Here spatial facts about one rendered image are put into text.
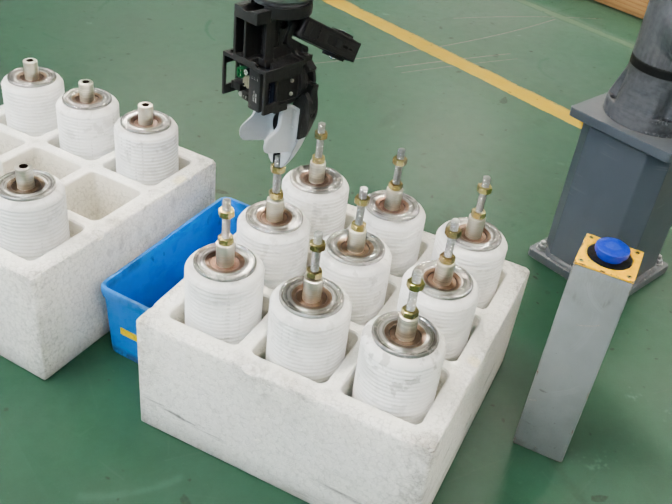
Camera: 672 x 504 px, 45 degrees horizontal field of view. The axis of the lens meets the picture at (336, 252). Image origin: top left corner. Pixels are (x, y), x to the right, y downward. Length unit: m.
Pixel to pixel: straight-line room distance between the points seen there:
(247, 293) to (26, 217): 0.32
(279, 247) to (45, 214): 0.31
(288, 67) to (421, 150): 0.93
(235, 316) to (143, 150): 0.37
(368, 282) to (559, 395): 0.29
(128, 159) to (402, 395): 0.59
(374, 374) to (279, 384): 0.11
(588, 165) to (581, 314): 0.46
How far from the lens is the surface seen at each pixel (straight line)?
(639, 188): 1.40
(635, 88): 1.38
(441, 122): 1.95
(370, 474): 0.97
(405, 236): 1.10
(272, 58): 0.92
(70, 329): 1.20
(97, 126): 1.33
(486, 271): 1.08
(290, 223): 1.06
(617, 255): 0.99
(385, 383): 0.90
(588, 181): 1.44
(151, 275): 1.26
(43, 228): 1.13
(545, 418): 1.14
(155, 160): 1.27
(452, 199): 1.66
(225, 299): 0.96
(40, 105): 1.41
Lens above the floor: 0.85
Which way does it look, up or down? 36 degrees down
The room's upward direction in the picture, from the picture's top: 7 degrees clockwise
